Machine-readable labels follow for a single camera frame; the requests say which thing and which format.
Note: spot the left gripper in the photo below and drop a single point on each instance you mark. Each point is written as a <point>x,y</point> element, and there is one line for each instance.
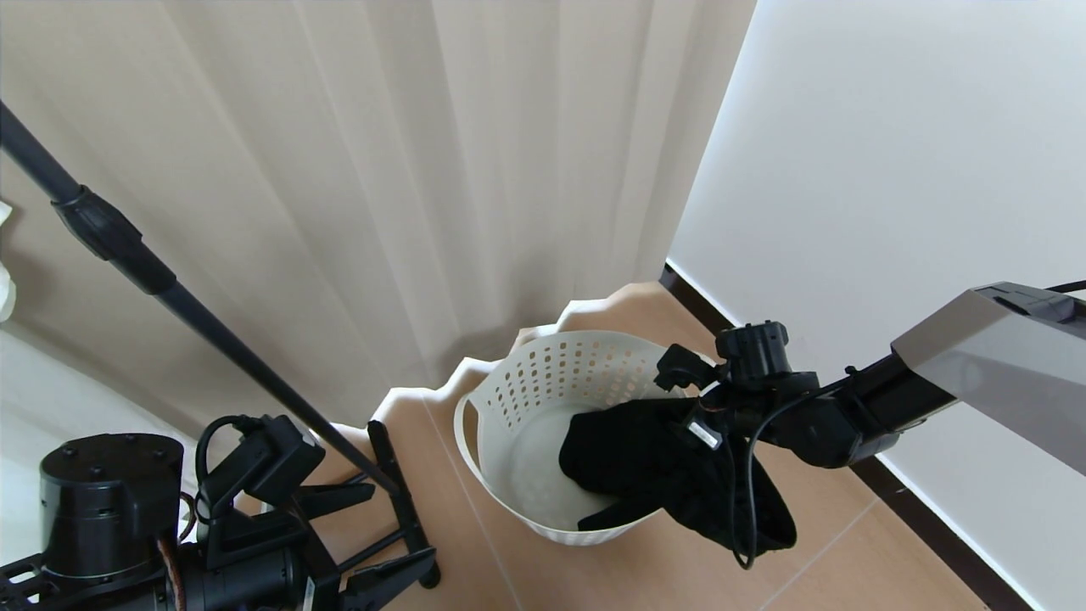
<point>254,581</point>

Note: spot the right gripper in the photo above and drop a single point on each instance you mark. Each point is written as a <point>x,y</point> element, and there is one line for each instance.
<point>717,416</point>

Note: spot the black garment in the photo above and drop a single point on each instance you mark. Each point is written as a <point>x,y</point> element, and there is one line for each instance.
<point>645,458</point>

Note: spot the white printed t-shirt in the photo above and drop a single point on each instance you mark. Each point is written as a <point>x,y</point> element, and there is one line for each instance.
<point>51,407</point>

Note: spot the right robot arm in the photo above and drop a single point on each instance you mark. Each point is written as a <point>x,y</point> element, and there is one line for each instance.
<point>976,365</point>

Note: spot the white laundry basket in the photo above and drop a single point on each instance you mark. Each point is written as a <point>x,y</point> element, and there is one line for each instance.
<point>543,373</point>

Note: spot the black clothes rack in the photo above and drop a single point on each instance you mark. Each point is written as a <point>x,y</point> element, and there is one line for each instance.
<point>102,229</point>

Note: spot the beige curtain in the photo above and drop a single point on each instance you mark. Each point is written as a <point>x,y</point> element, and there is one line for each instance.
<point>382,170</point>

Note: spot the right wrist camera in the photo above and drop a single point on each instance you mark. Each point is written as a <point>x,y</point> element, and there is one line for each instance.
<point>679,365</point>

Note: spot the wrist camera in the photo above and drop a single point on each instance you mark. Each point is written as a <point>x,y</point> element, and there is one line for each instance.
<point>276,462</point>
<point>679,365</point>

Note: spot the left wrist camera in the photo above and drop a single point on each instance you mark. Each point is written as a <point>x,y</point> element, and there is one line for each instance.
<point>276,462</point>

